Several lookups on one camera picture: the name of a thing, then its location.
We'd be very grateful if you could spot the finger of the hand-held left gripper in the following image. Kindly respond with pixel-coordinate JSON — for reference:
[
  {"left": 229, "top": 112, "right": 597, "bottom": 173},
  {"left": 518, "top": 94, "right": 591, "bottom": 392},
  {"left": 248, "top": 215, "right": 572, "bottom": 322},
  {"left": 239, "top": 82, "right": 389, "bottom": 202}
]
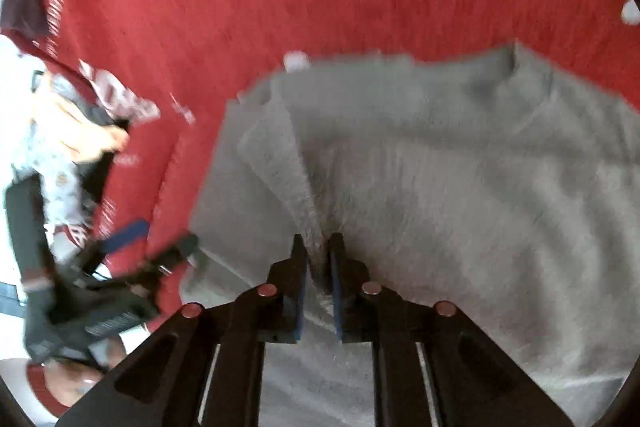
[
  {"left": 75, "top": 219, "right": 152, "bottom": 275},
  {"left": 127, "top": 232, "right": 201, "bottom": 290}
]

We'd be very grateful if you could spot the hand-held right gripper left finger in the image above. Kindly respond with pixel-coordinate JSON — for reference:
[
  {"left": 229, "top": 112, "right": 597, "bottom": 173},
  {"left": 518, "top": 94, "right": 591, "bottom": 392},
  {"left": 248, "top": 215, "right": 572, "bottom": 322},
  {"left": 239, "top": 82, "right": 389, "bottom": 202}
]
[{"left": 55, "top": 234, "right": 309, "bottom": 427}]

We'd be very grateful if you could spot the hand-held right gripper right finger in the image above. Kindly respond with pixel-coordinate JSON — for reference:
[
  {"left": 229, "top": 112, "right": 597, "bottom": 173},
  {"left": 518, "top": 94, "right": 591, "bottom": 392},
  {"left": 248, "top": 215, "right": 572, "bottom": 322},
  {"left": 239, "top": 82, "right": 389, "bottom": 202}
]
[{"left": 327, "top": 232, "right": 576, "bottom": 427}]

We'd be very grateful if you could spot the grey sweater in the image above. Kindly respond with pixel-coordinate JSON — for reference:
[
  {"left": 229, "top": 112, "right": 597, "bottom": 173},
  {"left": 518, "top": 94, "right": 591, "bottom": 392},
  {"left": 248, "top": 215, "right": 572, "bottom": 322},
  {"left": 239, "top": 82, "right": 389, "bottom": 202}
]
[{"left": 179, "top": 39, "right": 640, "bottom": 427}]

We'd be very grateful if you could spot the white patterned cloth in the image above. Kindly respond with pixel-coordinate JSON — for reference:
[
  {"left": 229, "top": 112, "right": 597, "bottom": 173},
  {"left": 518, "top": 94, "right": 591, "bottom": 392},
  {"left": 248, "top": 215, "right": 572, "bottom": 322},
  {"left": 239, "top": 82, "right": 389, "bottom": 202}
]
[{"left": 0, "top": 34, "right": 103, "bottom": 233}]

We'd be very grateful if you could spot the peach cloth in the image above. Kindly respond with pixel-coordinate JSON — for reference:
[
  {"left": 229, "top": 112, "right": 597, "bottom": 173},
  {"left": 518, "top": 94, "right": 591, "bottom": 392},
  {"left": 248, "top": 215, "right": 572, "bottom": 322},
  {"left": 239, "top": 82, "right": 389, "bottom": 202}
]
[{"left": 60, "top": 104, "right": 132, "bottom": 165}]

